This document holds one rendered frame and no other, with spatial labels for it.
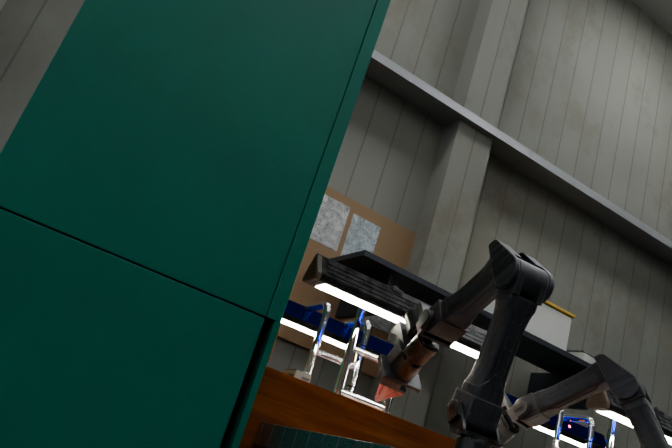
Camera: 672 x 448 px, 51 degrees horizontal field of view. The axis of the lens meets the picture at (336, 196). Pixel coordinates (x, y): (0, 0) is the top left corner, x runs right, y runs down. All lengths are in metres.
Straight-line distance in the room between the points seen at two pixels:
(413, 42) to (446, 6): 0.47
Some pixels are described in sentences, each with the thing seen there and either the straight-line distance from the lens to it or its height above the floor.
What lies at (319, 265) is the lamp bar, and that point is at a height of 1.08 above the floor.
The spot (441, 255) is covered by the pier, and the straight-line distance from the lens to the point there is 4.52.
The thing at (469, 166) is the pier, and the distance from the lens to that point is 4.81.
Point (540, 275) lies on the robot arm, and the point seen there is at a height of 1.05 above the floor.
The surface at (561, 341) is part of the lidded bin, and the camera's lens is 4.59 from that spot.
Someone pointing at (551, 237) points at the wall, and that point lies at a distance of 5.47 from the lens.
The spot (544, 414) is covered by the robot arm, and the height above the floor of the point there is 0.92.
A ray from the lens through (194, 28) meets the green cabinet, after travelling 1.41.
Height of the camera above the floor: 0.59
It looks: 22 degrees up
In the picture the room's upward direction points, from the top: 19 degrees clockwise
